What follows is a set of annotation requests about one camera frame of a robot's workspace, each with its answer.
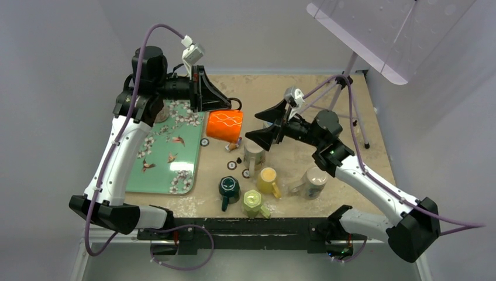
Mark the pink ghost mug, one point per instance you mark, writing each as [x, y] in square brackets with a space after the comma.
[162, 115]

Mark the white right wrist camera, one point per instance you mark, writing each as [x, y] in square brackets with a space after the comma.
[295, 99]

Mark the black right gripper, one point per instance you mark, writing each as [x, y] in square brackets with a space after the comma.
[264, 137]

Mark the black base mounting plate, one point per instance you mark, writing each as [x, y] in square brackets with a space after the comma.
[313, 235]

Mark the light green hexagonal mug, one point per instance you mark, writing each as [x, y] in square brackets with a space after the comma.
[253, 205]

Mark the orange mug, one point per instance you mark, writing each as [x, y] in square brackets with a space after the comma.
[226, 124]

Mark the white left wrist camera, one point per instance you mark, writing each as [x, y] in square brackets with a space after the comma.
[192, 53]

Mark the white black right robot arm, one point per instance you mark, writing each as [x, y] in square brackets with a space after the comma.
[408, 225]

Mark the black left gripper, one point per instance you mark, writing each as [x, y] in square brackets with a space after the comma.
[203, 94]

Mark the teal seashell mug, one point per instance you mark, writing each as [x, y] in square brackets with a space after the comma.
[254, 157]

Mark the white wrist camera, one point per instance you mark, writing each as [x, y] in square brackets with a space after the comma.
[192, 53]
[295, 99]

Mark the cream coral mug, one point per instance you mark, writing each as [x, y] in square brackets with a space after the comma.
[310, 185]

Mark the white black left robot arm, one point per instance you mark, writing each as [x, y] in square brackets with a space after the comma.
[134, 114]

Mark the yellow mug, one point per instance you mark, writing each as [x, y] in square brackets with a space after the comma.
[267, 182]

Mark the green floral tray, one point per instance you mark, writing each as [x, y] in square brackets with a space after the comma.
[168, 157]

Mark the dark green mug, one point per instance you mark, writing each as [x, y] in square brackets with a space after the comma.
[229, 189]

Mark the ice cream cone toy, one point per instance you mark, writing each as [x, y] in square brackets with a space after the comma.
[235, 145]

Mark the grey music stand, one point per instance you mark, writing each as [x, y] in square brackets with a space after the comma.
[412, 47]

